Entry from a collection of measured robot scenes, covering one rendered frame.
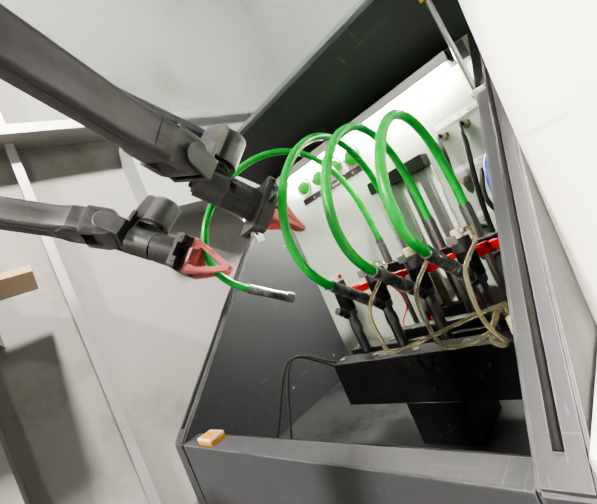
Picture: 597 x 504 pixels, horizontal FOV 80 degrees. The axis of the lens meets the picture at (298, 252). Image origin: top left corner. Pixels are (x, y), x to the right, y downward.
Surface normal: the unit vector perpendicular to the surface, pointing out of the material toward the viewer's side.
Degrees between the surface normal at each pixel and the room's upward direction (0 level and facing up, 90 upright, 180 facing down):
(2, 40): 118
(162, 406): 90
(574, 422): 43
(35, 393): 90
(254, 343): 90
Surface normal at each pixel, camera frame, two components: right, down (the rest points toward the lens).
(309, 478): -0.65, 0.26
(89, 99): 0.84, 0.11
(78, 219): 0.21, -0.40
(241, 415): 0.64, -0.32
